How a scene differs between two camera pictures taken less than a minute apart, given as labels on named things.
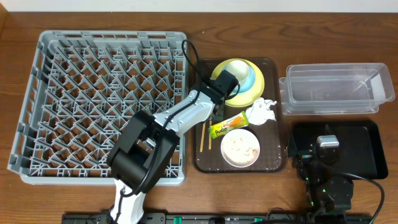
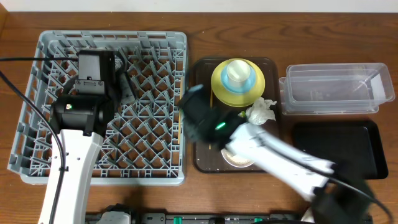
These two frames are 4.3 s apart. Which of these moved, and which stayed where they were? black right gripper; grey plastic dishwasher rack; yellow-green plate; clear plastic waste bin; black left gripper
Moved: black right gripper; black left gripper
Stayed: grey plastic dishwasher rack; yellow-green plate; clear plastic waste bin
